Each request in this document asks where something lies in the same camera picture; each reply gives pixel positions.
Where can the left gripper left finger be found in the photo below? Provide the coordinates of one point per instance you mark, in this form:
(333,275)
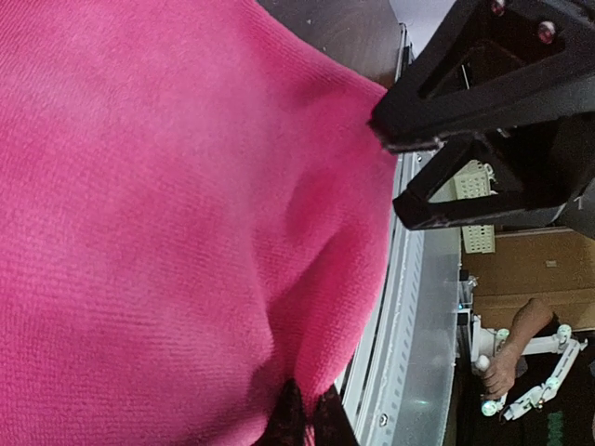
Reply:
(287,424)

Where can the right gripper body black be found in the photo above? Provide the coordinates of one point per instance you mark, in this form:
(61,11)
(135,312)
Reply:
(542,169)

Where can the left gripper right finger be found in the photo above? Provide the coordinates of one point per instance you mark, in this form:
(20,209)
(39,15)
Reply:
(330,423)

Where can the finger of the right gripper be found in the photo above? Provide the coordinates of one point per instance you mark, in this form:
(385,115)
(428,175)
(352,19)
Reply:
(416,206)
(544,71)

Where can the pink microfibre towel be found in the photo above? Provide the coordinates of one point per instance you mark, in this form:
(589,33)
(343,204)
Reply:
(194,210)

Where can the person forearm and hand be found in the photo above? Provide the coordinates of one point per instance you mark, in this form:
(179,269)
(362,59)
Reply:
(500,376)

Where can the aluminium front rail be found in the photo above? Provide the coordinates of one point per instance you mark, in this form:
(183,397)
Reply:
(397,387)

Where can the white teleoperation handle device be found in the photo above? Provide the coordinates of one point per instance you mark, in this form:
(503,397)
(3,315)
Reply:
(486,342)

